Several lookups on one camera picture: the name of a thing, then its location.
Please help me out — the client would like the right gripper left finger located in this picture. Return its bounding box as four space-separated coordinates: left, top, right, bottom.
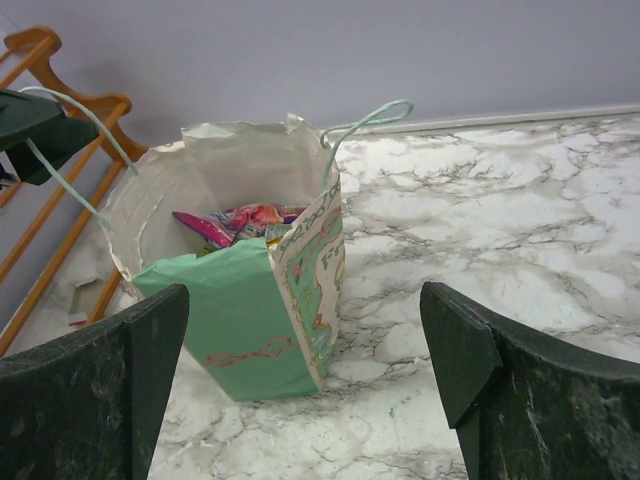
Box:
1 284 189 479

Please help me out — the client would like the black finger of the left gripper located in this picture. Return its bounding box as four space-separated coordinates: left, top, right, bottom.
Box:
1 89 99 186

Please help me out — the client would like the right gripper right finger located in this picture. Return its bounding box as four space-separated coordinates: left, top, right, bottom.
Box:
420 282 639 479

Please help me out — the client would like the green paper bag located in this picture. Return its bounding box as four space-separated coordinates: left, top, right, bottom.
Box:
19 85 416 404

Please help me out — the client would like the purple snack packet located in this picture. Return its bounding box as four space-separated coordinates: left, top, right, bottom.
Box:
172 209 248 249

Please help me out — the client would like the orange wooden rack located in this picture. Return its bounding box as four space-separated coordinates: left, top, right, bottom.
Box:
0 27 151 359

